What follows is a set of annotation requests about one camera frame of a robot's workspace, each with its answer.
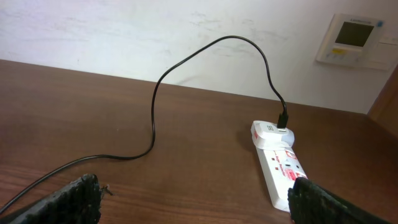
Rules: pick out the white usb charger plug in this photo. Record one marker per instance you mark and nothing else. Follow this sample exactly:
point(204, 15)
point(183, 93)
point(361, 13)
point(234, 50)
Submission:
point(266, 135)

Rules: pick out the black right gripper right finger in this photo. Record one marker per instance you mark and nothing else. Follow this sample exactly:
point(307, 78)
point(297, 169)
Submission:
point(311, 204)

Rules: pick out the white power strip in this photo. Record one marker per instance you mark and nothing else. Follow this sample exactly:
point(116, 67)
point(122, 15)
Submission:
point(280, 167)

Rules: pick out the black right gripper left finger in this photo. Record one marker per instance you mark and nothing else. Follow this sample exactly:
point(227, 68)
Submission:
point(77, 202)

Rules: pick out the brown wooden door frame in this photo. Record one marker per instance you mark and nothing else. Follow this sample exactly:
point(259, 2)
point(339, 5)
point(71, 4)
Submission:
point(384, 109)

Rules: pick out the white wall thermostat panel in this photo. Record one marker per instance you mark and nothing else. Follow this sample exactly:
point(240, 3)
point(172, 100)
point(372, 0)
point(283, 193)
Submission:
point(356, 41)

